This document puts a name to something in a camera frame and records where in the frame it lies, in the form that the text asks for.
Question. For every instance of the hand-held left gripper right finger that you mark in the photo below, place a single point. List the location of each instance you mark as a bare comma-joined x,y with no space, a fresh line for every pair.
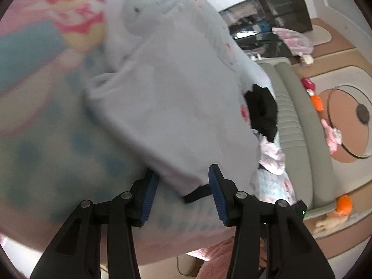
217,197

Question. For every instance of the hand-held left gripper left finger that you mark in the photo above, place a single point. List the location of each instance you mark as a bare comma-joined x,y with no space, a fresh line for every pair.
148,197

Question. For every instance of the white shirt with black trim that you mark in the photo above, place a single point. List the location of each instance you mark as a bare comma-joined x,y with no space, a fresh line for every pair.
180,107

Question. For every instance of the cluttered clothes rack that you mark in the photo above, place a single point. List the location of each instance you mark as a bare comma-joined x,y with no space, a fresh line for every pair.
261,14

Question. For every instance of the beige plush rabbit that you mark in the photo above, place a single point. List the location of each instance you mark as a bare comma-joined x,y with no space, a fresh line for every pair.
331,222

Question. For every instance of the orange round plush toy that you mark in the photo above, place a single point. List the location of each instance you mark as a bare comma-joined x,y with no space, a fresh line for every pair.
344,205

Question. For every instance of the pink printed folded garment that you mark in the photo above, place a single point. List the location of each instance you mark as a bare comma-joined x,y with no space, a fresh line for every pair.
271,157

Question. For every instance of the pink plush toy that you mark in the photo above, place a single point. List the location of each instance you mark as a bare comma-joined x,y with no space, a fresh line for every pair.
332,136

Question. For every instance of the grey padded headboard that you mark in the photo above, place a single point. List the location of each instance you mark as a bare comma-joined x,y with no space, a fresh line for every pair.
293,122

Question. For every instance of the black folded garment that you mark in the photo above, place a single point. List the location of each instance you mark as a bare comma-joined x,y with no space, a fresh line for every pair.
261,110

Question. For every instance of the blue checked printed blanket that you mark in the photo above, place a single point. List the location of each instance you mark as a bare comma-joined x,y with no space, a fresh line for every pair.
43,165

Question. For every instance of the red plush toy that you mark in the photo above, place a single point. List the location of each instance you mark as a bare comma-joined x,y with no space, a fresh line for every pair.
308,83

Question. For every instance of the small cream plush toy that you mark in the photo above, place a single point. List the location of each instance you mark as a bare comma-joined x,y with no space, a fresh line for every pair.
306,59

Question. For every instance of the pink frilly cloth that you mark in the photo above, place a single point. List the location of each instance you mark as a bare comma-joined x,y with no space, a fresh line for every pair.
293,39

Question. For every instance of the round glass wall lamp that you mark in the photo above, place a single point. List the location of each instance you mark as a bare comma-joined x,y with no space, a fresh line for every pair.
363,113

